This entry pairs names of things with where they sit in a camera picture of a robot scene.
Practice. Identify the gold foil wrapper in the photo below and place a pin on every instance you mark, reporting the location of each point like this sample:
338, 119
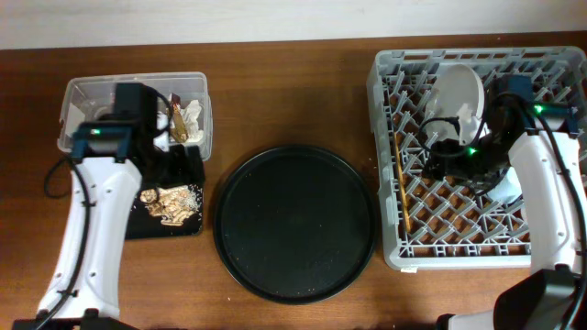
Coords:
178, 129

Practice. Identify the grey dishwasher rack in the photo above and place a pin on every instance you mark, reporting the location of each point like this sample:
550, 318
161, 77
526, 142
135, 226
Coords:
452, 228

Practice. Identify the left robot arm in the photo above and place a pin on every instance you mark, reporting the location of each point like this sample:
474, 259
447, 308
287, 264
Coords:
127, 182

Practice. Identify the grey round plate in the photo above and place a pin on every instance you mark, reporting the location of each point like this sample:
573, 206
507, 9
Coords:
458, 94

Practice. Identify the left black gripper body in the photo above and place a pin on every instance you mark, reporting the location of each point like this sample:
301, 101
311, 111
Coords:
174, 169

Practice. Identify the wooden chopstick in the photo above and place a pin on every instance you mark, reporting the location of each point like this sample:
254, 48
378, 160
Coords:
407, 222
399, 170

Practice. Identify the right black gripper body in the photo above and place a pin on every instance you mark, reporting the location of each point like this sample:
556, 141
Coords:
461, 161

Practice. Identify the white tissue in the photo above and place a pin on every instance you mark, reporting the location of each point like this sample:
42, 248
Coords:
193, 116

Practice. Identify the clear plastic waste bin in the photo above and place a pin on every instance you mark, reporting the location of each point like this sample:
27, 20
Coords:
88, 98

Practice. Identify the food scraps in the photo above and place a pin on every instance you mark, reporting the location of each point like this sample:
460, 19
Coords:
173, 206

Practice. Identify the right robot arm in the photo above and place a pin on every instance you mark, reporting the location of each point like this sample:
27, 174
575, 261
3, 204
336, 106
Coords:
540, 142

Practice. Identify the blue cup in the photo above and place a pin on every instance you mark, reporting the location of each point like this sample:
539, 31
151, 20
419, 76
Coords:
508, 190

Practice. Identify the round black serving tray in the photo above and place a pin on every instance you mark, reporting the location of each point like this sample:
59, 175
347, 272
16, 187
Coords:
295, 224

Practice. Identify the black rectangular tray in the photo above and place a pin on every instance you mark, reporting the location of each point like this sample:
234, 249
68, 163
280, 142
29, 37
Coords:
141, 225

